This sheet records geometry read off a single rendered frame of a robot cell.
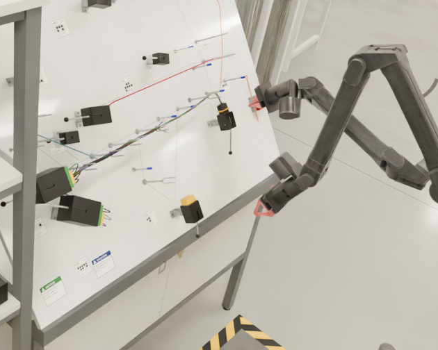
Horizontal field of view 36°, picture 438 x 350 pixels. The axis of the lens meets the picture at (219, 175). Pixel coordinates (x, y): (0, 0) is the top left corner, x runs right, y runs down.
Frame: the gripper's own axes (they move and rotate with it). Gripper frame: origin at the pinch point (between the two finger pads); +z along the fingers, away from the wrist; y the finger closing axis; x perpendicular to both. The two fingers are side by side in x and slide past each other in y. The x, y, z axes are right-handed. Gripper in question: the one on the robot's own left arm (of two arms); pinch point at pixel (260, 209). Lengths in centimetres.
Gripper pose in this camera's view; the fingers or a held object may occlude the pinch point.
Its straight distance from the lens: 208.6
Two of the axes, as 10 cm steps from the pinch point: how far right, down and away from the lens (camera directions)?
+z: -5.8, 4.5, 6.8
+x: 6.3, 7.8, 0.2
